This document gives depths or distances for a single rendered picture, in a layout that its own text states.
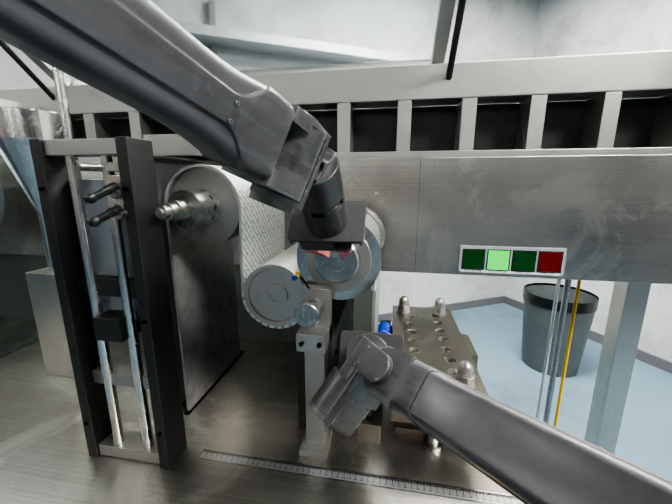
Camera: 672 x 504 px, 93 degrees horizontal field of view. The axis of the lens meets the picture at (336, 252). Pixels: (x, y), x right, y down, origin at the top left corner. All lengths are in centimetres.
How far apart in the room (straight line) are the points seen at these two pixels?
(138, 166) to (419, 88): 64
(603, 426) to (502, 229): 79
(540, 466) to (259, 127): 30
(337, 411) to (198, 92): 36
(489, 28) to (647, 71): 298
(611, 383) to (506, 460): 109
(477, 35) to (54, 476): 386
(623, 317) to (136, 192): 127
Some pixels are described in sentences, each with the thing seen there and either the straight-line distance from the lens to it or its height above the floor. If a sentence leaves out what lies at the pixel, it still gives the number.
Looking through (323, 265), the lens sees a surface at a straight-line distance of 54.
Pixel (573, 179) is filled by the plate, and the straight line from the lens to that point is 96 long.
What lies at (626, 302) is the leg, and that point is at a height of 103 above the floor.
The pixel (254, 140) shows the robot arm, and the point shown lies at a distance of 24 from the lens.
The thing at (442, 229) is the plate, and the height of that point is 126.
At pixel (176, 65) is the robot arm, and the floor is 144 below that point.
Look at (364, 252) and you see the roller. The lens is 54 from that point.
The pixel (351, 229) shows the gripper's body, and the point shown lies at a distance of 42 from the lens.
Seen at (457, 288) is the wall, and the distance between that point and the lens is 378.
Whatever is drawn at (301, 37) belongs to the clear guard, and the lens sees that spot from 92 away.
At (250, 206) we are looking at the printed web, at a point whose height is 133.
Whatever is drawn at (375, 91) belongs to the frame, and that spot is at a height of 160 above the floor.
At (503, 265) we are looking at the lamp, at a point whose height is 117.
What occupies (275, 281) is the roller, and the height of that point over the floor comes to 120.
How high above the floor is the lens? 138
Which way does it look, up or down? 12 degrees down
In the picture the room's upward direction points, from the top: straight up
